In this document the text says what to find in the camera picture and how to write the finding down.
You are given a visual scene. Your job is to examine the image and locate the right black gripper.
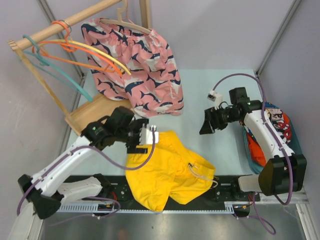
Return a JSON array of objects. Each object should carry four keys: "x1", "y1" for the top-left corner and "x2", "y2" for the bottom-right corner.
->
[{"x1": 199, "y1": 105, "x2": 241, "y2": 135}]

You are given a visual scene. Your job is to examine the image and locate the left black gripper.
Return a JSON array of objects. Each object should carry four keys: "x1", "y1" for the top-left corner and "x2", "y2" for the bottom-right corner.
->
[{"x1": 116, "y1": 118, "x2": 150, "y2": 154}]

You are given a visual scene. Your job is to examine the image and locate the yellow shorts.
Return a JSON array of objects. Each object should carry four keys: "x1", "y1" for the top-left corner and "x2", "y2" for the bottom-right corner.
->
[{"x1": 125, "y1": 130, "x2": 216, "y2": 212}]

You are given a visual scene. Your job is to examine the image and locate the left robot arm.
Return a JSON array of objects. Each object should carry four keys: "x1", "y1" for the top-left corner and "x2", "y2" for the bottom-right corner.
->
[{"x1": 16, "y1": 106, "x2": 159, "y2": 220}]

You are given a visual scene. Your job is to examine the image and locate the pink shark print shorts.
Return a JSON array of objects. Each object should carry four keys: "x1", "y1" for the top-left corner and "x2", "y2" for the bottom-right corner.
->
[{"x1": 81, "y1": 17, "x2": 184, "y2": 117}]

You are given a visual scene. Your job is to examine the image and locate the colourful cartoon print shorts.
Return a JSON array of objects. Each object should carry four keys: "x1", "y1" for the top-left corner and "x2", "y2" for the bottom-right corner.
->
[{"x1": 239, "y1": 101, "x2": 292, "y2": 151}]

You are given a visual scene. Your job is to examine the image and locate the yellow hanger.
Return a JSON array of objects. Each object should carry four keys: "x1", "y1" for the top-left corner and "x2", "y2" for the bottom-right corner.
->
[{"x1": 38, "y1": 39, "x2": 132, "y2": 77}]

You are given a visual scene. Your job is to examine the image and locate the orange hanger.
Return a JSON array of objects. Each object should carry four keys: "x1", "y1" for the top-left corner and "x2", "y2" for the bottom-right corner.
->
[{"x1": 31, "y1": 20, "x2": 107, "y2": 73}]

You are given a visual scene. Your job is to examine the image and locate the beige hanger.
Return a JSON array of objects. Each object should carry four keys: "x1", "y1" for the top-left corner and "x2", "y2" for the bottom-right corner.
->
[{"x1": 100, "y1": 0, "x2": 151, "y2": 35}]

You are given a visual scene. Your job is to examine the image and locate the teal hanger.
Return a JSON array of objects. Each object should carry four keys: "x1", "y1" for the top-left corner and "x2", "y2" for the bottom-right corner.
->
[{"x1": 22, "y1": 34, "x2": 94, "y2": 102}]

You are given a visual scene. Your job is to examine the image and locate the wooden clothes rack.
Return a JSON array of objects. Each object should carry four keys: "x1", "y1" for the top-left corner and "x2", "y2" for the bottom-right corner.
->
[{"x1": 7, "y1": 0, "x2": 151, "y2": 136}]

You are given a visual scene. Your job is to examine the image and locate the teal laundry basket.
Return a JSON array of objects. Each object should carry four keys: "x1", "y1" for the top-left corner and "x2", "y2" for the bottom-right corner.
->
[{"x1": 242, "y1": 118, "x2": 302, "y2": 174}]

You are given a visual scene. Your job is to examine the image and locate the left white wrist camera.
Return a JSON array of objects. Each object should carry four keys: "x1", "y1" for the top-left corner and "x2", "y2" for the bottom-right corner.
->
[{"x1": 139, "y1": 125, "x2": 159, "y2": 145}]

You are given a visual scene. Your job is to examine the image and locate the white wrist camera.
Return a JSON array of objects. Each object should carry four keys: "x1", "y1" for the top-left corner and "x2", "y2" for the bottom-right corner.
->
[
  {"x1": 207, "y1": 90, "x2": 223, "y2": 108},
  {"x1": 139, "y1": 125, "x2": 159, "y2": 145}
]

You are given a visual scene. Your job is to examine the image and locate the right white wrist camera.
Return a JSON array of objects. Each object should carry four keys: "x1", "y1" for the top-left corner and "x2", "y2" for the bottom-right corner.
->
[{"x1": 207, "y1": 90, "x2": 223, "y2": 108}]

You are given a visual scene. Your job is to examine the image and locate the white slotted cable duct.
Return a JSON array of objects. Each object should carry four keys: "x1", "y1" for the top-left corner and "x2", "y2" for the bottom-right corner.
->
[{"x1": 57, "y1": 202, "x2": 250, "y2": 215}]

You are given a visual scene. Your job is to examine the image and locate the aluminium frame rail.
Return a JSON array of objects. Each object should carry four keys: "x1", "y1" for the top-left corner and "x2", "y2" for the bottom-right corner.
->
[{"x1": 257, "y1": 188, "x2": 309, "y2": 204}]

